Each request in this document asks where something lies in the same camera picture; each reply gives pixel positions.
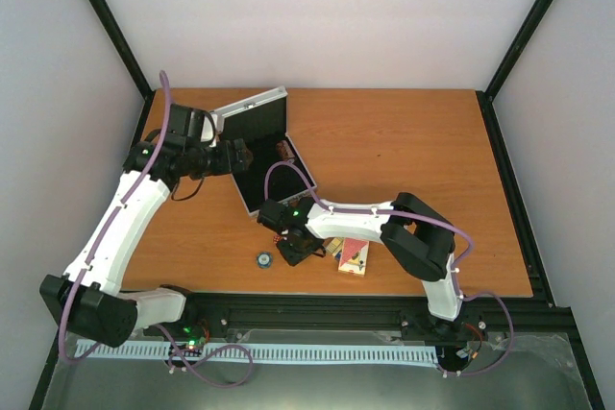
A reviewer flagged yellow card box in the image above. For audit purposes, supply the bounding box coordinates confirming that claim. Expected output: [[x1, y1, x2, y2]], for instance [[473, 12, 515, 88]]
[[325, 237, 344, 258]]

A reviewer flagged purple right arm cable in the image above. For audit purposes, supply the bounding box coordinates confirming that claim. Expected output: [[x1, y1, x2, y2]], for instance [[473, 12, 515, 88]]
[[264, 161, 515, 378]]

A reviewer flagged light blue cable duct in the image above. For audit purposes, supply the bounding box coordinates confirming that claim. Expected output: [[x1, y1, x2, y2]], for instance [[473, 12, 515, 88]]
[[90, 341, 438, 368]]

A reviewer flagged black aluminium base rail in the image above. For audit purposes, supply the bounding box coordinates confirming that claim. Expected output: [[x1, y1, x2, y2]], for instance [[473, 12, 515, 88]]
[[61, 290, 576, 339]]

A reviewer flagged red playing card deck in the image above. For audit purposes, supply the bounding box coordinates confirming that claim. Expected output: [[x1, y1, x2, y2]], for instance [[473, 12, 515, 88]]
[[338, 238, 369, 277]]

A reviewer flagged purple chip stack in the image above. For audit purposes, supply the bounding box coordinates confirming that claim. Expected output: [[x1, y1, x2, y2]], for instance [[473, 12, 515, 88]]
[[276, 140, 296, 163]]

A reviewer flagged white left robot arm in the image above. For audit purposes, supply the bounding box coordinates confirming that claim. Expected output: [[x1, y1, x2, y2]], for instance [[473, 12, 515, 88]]
[[39, 104, 252, 347]]

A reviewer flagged aluminium poker case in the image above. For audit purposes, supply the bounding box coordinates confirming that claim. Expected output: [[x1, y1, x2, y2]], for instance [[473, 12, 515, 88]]
[[212, 86, 316, 217]]

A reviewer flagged blue chip stack left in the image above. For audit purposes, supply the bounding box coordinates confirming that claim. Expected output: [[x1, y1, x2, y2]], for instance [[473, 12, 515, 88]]
[[256, 252, 273, 269]]

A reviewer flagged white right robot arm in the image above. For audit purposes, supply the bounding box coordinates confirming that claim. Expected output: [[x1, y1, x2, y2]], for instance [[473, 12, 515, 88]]
[[257, 193, 462, 322]]

